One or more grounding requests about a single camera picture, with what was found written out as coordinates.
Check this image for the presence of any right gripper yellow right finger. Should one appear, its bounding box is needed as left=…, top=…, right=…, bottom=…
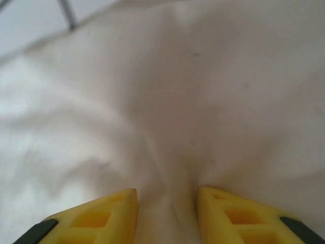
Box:
left=197, top=185, right=325, bottom=244

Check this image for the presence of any white t-shirt with robot print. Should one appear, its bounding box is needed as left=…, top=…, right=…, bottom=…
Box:
left=0, top=0, right=325, bottom=244

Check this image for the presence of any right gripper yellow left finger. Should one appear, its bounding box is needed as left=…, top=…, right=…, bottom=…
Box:
left=15, top=187, right=139, bottom=244

